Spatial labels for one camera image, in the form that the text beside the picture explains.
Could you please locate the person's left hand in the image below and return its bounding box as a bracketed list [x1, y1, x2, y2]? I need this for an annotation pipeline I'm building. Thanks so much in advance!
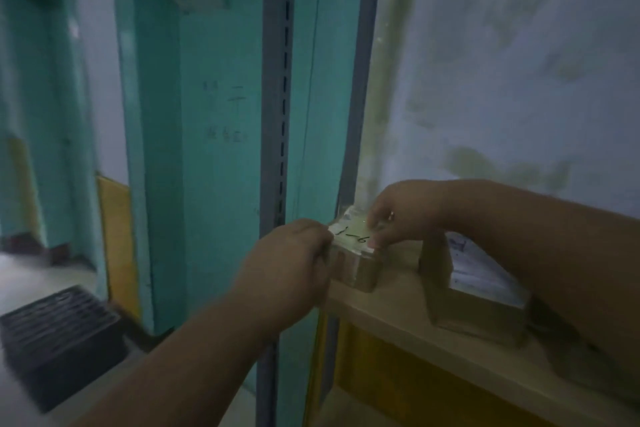
[229, 219, 335, 338]

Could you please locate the person's right hand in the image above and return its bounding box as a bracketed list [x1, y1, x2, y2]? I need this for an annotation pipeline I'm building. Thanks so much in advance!
[367, 179, 453, 250]

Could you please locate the small tape-wrapped box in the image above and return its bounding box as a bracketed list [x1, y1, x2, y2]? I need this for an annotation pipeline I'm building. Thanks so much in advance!
[326, 206, 389, 294]

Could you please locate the small box red-topped label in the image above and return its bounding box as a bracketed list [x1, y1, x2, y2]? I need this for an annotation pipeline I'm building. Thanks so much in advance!
[419, 230, 533, 348]

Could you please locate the metal shelving rack with boards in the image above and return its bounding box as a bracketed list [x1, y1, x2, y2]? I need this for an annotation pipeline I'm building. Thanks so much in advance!
[255, 0, 640, 427]

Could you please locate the person's right forearm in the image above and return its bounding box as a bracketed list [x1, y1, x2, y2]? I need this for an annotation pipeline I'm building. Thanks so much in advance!
[439, 179, 640, 385]

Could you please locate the person's left forearm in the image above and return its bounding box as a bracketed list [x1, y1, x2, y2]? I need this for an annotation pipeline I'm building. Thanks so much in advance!
[75, 301, 301, 427]

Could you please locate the black flat tray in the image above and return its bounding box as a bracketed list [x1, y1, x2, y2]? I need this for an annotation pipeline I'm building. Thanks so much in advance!
[0, 285, 130, 414]

